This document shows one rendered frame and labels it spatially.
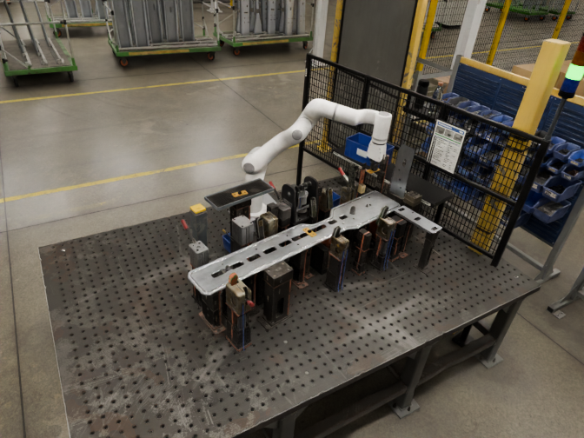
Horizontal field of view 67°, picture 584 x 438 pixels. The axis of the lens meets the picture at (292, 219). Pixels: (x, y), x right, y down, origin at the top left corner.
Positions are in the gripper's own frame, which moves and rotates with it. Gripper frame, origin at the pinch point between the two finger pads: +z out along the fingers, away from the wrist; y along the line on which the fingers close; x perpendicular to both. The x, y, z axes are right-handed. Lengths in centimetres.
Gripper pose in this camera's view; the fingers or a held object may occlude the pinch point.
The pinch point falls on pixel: (374, 166)
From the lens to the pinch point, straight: 258.7
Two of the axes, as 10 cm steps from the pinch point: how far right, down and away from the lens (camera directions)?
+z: -0.7, 8.2, 5.6
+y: 6.4, 4.7, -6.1
